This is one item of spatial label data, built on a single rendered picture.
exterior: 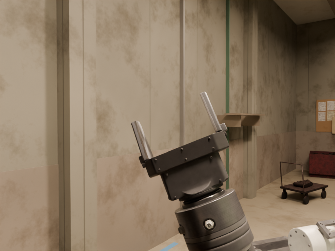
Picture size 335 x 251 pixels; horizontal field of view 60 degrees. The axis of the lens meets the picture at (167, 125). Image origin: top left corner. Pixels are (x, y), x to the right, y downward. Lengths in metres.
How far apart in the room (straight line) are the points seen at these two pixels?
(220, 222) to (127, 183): 3.25
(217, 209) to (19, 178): 2.51
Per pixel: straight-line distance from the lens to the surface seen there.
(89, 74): 2.94
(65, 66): 2.88
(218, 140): 0.39
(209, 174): 0.39
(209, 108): 0.41
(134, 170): 3.66
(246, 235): 0.40
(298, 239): 0.69
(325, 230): 0.68
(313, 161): 9.63
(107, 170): 3.35
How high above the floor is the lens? 1.73
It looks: 1 degrees down
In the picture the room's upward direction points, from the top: straight up
